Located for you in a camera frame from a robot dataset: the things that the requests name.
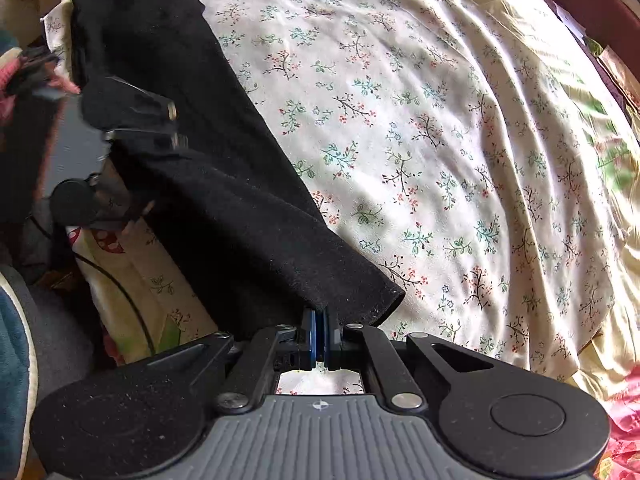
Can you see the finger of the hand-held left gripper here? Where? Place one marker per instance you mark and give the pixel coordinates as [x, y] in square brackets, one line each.
[135, 105]
[150, 141]

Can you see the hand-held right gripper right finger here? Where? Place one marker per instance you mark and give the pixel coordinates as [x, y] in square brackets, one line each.
[325, 342]

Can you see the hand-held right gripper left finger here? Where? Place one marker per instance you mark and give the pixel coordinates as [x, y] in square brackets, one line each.
[311, 340]

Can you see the black pants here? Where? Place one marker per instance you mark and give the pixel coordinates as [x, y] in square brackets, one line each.
[225, 185]

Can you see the pink knit cloth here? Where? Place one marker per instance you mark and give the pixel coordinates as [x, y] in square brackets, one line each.
[7, 85]

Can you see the mushroom print bed cover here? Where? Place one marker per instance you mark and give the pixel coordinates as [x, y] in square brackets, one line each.
[165, 285]

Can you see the grey cloth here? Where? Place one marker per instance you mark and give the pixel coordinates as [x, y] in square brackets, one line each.
[55, 320]

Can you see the white floral bed sheet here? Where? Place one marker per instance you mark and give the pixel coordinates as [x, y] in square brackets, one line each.
[425, 160]

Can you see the teal fleece cloth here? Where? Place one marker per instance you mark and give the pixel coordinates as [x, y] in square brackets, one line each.
[12, 385]

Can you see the pink floral bed cover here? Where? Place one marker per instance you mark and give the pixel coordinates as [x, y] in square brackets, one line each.
[622, 435]

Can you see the floral paper packet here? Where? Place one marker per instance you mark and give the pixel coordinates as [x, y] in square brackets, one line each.
[620, 72]

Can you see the white paper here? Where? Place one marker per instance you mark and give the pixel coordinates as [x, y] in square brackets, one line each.
[570, 20]

